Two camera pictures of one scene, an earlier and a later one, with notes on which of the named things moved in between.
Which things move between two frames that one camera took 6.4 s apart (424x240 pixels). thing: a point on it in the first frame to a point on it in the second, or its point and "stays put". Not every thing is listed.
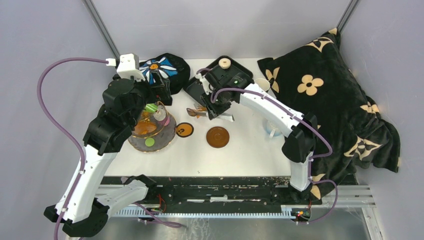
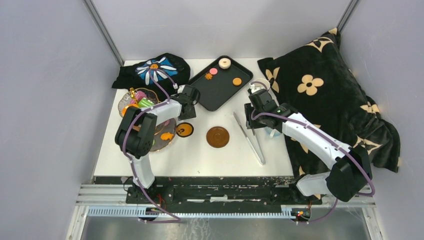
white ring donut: x=224 y=63 stays put
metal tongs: x=204 y=113 to x=260 y=156
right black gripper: x=216 y=110 to x=251 y=114
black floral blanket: x=315 y=78 stays put
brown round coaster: x=217 y=136 stays put
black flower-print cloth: x=172 y=68 stays put
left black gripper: x=160 y=87 to x=187 y=110
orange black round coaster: x=184 y=129 stays put
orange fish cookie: x=199 y=109 to x=166 y=136
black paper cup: x=263 y=83 stays put
